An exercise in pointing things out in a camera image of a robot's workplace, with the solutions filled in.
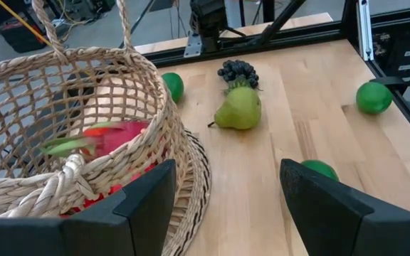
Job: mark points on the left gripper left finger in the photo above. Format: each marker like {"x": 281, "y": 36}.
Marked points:
{"x": 84, "y": 238}

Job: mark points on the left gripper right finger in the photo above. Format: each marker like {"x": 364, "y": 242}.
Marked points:
{"x": 351, "y": 234}

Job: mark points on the red apple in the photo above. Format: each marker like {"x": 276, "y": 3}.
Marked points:
{"x": 93, "y": 203}

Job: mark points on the green lime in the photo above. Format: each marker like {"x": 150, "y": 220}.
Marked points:
{"x": 174, "y": 85}
{"x": 373, "y": 97}
{"x": 320, "y": 168}

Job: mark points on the woven wicker basket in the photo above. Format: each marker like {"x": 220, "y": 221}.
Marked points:
{"x": 130, "y": 153}

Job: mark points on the pink dragon fruit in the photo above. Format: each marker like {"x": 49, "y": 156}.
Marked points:
{"x": 123, "y": 137}

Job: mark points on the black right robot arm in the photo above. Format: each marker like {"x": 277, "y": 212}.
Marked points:
{"x": 208, "y": 21}

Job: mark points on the green pear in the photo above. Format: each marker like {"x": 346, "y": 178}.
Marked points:
{"x": 240, "y": 110}

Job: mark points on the dark grapes with leaf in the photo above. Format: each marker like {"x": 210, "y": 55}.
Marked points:
{"x": 238, "y": 71}

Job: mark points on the black and red tool bag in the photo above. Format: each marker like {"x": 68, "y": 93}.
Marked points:
{"x": 20, "y": 39}

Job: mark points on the silver metal bracket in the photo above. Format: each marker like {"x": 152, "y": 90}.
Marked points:
{"x": 365, "y": 32}
{"x": 192, "y": 46}

